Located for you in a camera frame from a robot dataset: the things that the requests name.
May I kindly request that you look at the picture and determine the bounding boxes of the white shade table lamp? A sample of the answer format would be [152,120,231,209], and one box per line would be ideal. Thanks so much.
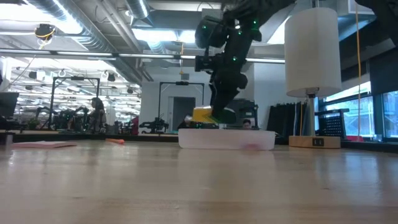
[284,7,343,149]

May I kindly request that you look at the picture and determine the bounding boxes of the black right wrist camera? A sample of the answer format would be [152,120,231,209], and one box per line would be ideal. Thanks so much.
[195,55,219,73]

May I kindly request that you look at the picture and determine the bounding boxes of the black aluminium table frame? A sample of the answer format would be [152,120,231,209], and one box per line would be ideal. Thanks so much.
[0,130,398,154]

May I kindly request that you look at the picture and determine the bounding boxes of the green crayon box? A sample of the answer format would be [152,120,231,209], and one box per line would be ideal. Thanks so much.
[190,105,238,124]

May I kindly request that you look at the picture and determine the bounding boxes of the black robot station frame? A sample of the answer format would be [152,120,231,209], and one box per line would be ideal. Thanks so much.
[49,76,101,134]
[157,81,206,133]

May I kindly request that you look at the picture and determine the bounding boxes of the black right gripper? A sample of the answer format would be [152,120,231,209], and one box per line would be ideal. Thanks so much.
[210,46,249,124]

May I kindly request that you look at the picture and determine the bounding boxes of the black curtain panels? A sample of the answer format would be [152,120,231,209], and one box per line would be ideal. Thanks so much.
[266,101,308,138]

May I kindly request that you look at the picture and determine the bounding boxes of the black ceiling cable reel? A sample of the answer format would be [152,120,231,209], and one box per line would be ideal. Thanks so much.
[34,23,57,40]

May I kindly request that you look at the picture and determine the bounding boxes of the yellow cable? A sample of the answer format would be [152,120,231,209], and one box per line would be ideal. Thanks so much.
[355,0,363,138]

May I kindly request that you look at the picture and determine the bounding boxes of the pink sticky notes pad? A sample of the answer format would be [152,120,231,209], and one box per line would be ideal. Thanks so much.
[10,140,78,149]

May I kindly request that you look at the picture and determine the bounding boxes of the black monitor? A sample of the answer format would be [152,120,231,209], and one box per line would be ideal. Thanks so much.
[0,91,20,119]

